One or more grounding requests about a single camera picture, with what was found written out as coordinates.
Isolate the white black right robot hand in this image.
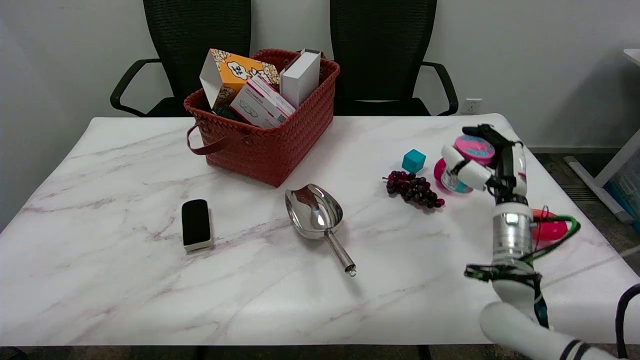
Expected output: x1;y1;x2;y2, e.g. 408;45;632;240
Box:
441;123;529;204

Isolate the pink gum jar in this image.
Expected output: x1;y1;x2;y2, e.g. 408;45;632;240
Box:
441;134;496;194

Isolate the blue storage bin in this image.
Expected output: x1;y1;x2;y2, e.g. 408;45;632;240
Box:
618;149;640;235

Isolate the brown woven storage basket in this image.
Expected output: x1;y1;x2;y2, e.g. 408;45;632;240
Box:
183;48;341;188

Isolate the pink red round toy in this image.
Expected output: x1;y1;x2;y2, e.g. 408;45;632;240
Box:
531;208;569;244

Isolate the pink ball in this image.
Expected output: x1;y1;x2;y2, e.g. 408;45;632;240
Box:
433;158;449;188

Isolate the dark purple grape bunch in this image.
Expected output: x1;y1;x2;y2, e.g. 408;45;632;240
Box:
382;170;446;209

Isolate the teal cube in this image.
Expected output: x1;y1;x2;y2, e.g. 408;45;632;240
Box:
402;149;427;174

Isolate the white side desk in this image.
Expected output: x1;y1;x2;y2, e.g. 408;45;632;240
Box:
564;48;640;224

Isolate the black mesh office chair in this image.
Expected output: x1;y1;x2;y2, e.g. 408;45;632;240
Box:
110;0;252;118
329;0;459;117

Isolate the silver metal scoop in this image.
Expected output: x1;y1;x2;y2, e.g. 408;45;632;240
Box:
284;183;358;277

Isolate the plain white box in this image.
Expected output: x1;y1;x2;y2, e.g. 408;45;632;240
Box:
279;48;322;109

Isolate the pink white carton box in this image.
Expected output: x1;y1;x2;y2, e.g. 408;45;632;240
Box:
229;75;297;130

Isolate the orange popcorn box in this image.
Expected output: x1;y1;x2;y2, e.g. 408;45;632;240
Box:
199;48;281;110

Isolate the black whiteboard eraser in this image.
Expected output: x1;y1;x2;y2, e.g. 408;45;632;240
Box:
181;199;214;252

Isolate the green black cable loop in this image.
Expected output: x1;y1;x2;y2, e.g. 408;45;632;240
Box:
463;205;582;285

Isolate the thick black cable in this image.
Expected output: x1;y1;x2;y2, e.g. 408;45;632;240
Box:
615;283;640;359

